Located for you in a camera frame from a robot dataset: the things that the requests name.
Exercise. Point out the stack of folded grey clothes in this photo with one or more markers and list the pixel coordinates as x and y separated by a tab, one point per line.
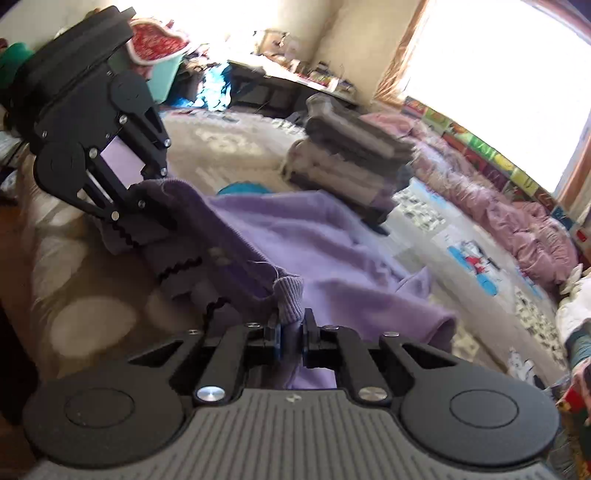
341	152

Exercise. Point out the dark desk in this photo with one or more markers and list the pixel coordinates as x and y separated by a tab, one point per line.
277	76

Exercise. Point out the green cloth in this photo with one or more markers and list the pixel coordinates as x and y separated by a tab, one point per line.
16	55

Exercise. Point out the cartoon printed brown blanket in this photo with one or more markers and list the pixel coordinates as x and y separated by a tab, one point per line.
231	138

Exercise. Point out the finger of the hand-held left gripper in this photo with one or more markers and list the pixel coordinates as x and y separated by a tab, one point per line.
150	138
134	217

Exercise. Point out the stack of colourful folded clothes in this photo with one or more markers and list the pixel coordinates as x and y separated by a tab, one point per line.
579	406

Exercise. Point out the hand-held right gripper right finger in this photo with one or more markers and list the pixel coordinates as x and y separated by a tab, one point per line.
314	346

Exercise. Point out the purple quilt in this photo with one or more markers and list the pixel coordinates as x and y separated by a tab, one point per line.
508	221

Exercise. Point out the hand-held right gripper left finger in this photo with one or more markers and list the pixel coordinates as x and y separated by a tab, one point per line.
277	339

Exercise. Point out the colourful alphabet foam mat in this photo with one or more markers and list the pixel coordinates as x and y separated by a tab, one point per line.
480	147

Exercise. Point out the red floral padded cloth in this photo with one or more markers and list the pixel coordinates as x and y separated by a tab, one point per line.
157	44

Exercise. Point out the teal plastic bin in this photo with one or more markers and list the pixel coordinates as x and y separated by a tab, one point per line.
166	78

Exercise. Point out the blue bag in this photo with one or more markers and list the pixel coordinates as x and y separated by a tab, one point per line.
217	87

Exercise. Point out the white quilt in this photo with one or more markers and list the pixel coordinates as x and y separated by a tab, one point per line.
575	309

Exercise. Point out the window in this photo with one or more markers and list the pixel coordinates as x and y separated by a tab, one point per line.
485	69

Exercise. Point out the row of small desk items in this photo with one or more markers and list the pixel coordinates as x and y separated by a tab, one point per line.
323	78

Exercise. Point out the purple sweater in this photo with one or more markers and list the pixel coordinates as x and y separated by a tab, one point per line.
323	230

